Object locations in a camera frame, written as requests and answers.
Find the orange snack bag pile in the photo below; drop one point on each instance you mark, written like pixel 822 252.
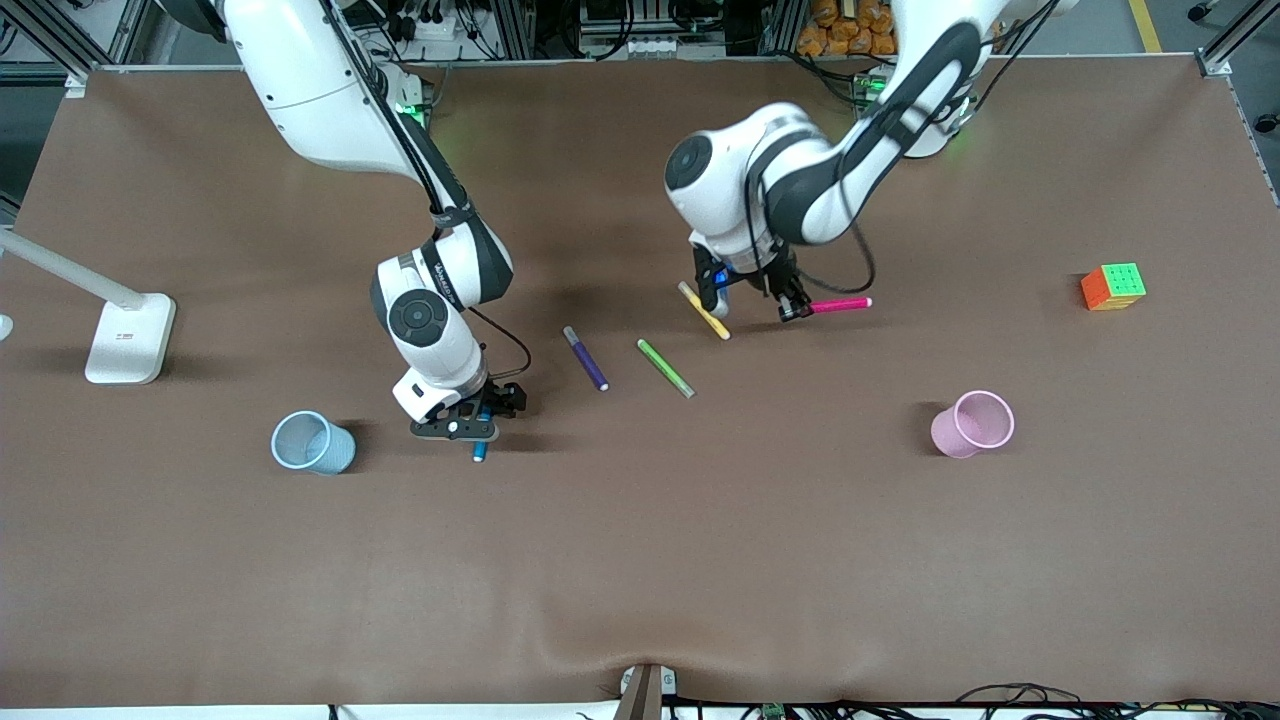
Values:
pixel 840 30

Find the pink mesh cup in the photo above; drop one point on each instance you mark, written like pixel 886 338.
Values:
pixel 950 435

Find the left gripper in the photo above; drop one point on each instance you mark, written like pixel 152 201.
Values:
pixel 781 283

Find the blue mesh cup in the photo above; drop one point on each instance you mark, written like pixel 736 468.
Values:
pixel 335 455

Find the purple marker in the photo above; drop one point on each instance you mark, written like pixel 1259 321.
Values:
pixel 588 362

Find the yellow marker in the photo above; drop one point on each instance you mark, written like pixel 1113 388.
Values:
pixel 718 325

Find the green marker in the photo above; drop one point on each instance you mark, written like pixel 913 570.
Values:
pixel 664 367

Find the blue marker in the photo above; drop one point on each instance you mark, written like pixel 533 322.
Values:
pixel 481 450

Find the black chair caster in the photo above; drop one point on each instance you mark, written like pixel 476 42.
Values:
pixel 1268 123

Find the metal table edge bracket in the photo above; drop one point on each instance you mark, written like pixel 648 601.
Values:
pixel 645 695

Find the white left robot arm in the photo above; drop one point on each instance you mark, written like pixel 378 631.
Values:
pixel 720 200

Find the colourful puzzle cube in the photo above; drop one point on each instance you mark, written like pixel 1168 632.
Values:
pixel 1115 288

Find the white power strip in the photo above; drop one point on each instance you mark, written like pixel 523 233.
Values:
pixel 435 28

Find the pink marker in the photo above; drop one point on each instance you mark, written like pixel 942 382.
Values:
pixel 845 303

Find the white desk lamp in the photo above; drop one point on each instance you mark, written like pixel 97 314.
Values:
pixel 130 345

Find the aluminium frame profile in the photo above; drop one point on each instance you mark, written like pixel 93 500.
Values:
pixel 1215 62
pixel 50 40

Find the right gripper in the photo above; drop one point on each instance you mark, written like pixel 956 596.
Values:
pixel 503 398

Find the white terminal strip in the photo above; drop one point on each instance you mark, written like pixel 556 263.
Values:
pixel 655 47

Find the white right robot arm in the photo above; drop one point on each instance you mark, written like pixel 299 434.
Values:
pixel 320 90

